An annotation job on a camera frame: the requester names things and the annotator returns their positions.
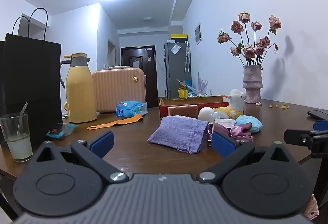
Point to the grey refrigerator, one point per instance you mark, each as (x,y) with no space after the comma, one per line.
(176,70)

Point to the white foam ball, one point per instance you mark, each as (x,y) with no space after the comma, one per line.
(206,114)

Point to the yellow thermos jug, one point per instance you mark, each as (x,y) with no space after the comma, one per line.
(79,90)

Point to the blue fluffy plush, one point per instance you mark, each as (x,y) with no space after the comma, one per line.
(249,123)

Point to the black smartphone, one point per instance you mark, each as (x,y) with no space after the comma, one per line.
(319,114)

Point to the glass with milky drink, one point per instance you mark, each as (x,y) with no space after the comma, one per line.
(19,147)

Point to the white interior door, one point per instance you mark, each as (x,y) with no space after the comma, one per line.
(111,52)

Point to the small ceiling lamp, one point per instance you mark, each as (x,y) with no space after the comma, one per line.
(147,18)

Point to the red cardboard box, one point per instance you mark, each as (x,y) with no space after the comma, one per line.
(214,104)

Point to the wall picture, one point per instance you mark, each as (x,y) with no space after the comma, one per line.
(198,33)

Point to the dark brown entrance door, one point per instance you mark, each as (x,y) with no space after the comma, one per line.
(138,72)

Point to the yellow bucket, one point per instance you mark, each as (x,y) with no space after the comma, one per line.
(183,92)

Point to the scattered yellow flower buds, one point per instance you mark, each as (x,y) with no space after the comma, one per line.
(284,106)

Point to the brown sponge block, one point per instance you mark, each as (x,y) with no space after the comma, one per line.
(183,111)

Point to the white and yellow alpaca plush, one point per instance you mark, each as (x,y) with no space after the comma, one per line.
(235,103)

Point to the clear drinking straw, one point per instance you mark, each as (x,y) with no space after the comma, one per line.
(20,121)

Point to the folded white umbrella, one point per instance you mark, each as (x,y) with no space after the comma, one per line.
(187,57)

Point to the paper sheet on refrigerator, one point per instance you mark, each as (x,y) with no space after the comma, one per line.
(175,49)

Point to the yellow box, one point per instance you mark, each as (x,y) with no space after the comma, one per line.
(179,36)

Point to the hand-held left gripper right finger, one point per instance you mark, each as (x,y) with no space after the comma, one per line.
(223,143)

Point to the peach ribbed suitcase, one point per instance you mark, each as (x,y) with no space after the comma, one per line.
(115,90)

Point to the black paper bag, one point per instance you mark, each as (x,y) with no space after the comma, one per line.
(30,72)

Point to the blue bag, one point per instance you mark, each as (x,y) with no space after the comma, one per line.
(185,85)

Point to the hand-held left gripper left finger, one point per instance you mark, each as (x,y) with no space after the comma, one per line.
(103,140)

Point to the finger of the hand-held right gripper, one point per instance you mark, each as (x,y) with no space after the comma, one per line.
(297,137)
(321,126)

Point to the clear plastic bundle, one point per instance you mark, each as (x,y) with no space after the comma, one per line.
(223,122)

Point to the blue snack wrapper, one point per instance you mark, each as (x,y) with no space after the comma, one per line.
(60,130)

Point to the pink textured vase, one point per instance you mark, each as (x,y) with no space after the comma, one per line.
(252,85)

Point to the blue wet wipes packet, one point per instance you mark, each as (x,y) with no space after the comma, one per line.
(128,108)

